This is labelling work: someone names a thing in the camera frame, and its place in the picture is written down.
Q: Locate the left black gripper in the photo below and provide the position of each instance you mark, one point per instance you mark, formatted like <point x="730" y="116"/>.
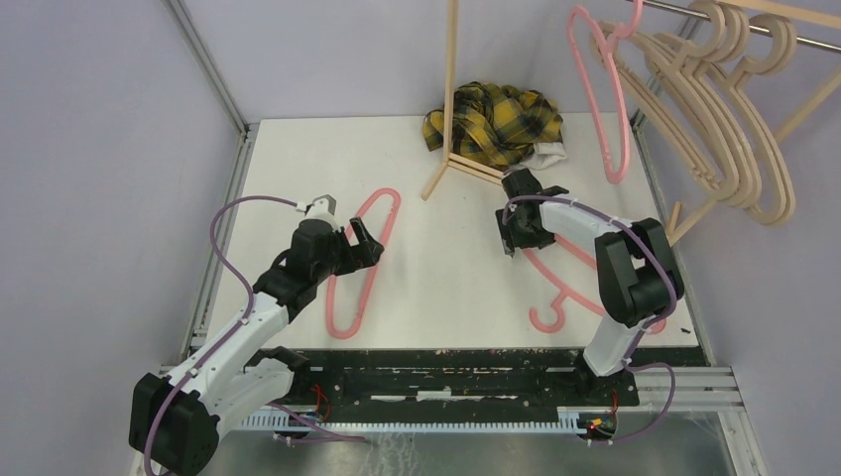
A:
<point x="362" y="255"/>

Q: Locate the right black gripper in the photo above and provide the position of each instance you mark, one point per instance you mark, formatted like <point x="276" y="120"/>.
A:
<point x="541" y="238"/>

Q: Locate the beige hanger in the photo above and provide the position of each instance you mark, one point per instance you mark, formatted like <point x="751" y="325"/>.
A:
<point x="766" y="150"/>
<point x="680" y="64"/>
<point x="667" y="124"/>
<point x="704" y="132"/>

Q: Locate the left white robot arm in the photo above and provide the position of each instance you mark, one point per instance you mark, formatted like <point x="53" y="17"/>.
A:
<point x="178" y="420"/>

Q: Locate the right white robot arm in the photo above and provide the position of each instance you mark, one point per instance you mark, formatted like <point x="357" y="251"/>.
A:
<point x="638" y="281"/>

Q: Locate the white cloth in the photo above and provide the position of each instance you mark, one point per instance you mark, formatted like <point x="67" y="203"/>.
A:
<point x="545" y="155"/>

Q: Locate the yellow plaid shirt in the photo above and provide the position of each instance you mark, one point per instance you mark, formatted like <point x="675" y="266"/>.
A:
<point x="497" y="125"/>

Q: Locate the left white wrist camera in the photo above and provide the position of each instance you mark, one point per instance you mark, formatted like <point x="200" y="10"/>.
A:
<point x="321" y="208"/>

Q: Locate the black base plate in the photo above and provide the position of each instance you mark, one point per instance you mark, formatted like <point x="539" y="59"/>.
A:
<point x="449" y="386"/>

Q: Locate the white slotted cable duct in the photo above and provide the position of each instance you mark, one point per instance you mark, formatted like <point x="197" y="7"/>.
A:
<point x="269" y="419"/>

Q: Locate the wooden clothes rack frame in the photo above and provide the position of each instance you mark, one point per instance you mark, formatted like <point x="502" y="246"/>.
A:
<point x="603" y="38"/>

